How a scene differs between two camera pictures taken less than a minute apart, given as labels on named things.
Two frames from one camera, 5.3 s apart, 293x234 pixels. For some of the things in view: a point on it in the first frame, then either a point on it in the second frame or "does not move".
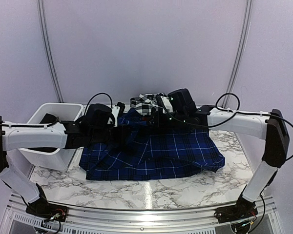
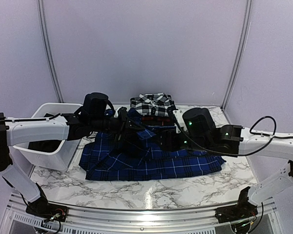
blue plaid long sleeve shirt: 150,151 does not move
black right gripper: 157,123 -> 169,138
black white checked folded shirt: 144,103 does not move
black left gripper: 121,136 -> 127,126
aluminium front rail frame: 17,220 does not move
